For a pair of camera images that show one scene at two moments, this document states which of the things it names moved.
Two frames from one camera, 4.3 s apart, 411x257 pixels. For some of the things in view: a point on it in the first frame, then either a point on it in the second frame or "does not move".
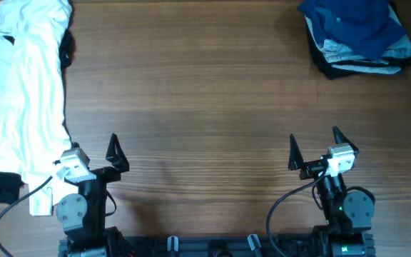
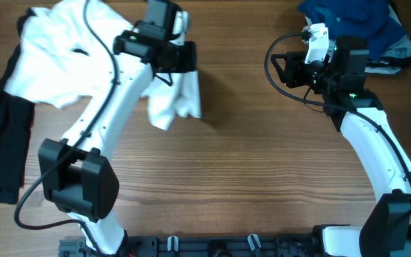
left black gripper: [117, 157] -> [186, 61]
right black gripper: [315, 170] -> [297, 68]
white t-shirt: [19, 58] -> [65, 56]
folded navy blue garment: [367, 27] does not move
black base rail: [250, 247] does not move
